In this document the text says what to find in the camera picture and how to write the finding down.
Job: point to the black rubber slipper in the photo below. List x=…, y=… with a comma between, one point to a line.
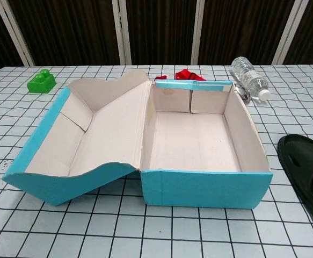
x=301, y=166

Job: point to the light blue cardboard shoe box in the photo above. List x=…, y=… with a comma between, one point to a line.
x=199, y=188

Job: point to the clear plastic water bottle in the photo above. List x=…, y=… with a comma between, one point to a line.
x=248, y=75

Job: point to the green toy building block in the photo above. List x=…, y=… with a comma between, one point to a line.
x=42, y=84

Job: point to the white black checkered tablecloth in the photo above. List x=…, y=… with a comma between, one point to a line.
x=91, y=236

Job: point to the black folding screen white frame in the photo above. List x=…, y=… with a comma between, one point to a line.
x=65, y=27

